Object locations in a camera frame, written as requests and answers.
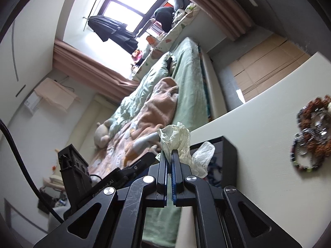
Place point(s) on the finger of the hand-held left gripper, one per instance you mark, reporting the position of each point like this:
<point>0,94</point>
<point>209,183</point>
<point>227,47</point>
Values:
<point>137,168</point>

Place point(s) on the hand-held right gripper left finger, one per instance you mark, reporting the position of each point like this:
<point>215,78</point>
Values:
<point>165,180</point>

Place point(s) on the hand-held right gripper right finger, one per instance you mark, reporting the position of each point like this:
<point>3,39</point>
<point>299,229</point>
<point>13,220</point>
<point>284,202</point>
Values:
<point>175,180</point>

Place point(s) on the white tissue paper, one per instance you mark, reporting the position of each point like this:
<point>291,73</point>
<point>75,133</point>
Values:
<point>205,152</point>

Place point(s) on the white plastic bag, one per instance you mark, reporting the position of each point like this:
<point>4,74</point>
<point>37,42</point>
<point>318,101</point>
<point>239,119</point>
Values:
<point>173,137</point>

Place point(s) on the black jewelry box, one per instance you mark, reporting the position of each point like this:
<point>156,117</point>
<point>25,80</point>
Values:
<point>228,157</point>

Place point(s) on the cluttered bedside table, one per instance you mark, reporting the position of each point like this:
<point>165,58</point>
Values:
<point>50,196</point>

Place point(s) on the beige plush toy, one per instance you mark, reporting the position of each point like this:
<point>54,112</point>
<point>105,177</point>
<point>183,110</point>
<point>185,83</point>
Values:
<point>102,134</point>

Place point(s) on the cream bed headboard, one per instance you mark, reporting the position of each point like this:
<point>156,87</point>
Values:
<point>88,118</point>

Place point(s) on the pink fleece blanket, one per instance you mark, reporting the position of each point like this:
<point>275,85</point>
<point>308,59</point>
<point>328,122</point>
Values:
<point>152,111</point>

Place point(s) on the beige cloth cover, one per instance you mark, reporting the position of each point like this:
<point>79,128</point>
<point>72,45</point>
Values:
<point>55,93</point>

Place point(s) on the light green quilt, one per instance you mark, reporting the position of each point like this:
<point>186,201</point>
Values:
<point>151,75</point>

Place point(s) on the green bed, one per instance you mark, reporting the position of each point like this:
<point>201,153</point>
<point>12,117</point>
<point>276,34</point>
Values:
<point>191,82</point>

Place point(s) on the small black cloth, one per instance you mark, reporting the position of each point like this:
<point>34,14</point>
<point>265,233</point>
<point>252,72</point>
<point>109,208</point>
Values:
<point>170,63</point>

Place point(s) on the pile of colourful clothes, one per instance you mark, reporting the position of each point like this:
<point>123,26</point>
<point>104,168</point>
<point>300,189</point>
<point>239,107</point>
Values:
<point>137,56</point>

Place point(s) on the pink curtain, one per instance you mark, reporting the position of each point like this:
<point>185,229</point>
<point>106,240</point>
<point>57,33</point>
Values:
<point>85,59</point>
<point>214,7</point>

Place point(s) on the orange white box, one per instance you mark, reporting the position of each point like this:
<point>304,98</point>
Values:
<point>150,39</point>

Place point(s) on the printed window seat cushion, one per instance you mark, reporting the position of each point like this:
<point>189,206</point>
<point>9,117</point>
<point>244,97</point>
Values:
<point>165,41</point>

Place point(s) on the hanging dark clothes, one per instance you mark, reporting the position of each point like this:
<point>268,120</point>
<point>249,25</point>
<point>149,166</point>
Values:
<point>111,28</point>

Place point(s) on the flattened cardboard sheet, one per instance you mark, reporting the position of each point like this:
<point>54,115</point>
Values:
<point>269,64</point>

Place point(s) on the black bag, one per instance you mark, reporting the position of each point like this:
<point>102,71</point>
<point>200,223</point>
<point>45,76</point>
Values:
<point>164,18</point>

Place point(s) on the white printed cloth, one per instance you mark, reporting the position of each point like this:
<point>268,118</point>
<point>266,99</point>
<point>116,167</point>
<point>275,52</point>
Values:
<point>181,14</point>

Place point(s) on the wall air conditioner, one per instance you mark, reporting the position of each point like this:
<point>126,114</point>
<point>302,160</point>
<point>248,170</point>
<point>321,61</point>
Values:
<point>32,103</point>

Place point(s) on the metal clothes rail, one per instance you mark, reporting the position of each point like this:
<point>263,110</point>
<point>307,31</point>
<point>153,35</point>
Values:
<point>94,2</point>

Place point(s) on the white wall socket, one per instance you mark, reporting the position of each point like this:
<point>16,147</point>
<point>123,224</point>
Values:
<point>253,2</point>

